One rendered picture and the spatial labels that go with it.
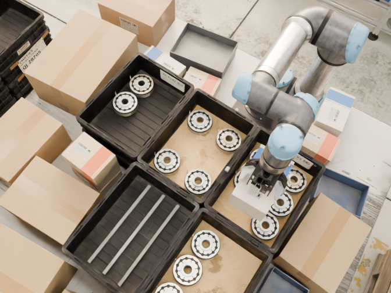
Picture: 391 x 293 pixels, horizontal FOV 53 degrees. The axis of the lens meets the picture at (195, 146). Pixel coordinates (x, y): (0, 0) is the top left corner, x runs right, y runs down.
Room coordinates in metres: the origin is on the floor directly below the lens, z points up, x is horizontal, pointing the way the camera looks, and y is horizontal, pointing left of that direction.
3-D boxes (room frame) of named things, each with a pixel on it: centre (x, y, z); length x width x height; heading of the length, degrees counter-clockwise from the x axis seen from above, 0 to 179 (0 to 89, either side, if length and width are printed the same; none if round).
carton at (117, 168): (0.55, 0.39, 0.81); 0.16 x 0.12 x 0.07; 57
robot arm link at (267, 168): (0.42, -0.21, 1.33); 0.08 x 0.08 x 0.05
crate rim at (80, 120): (0.79, 0.25, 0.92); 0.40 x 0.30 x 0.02; 151
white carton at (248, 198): (0.45, -0.22, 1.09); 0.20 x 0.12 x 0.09; 154
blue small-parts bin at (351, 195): (0.57, -0.62, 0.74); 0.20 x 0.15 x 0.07; 71
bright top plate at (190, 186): (0.51, -0.02, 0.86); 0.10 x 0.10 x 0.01
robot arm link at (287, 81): (0.96, -0.31, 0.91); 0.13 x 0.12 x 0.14; 65
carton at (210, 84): (1.02, 0.01, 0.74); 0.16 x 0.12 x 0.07; 70
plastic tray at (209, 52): (1.20, 0.01, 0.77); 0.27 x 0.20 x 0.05; 71
